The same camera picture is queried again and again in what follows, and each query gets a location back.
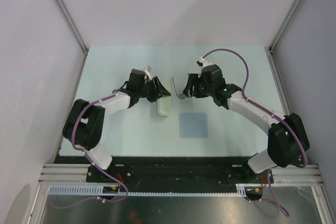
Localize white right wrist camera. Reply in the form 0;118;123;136
196;57;213;76

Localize aluminium post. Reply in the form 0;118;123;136
53;0;89;56
268;0;305;52

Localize aluminium front frame rail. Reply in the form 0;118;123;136
39;164;323;185

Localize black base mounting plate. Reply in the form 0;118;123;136
52;155;308;190

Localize pale green glasses case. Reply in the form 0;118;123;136
156;81;172;118

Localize grey slotted cable duct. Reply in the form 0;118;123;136
48;184;247;197

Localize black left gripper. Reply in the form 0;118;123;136
138;76;171;103

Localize black gold aviator sunglasses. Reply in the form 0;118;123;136
171;76;187;100

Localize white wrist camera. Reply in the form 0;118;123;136
142;66;152;81
196;57;213;76

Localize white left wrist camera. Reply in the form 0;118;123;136
142;66;152;81

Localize right rear aluminium post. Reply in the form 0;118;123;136
268;0;305;52

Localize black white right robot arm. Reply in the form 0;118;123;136
183;65;310;183

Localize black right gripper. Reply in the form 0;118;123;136
183;73;214;98

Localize blue square cleaning cloth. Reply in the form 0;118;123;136
179;113;208;138

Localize left rear aluminium post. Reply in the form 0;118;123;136
53;0;89;56

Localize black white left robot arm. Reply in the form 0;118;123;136
62;66;172;182

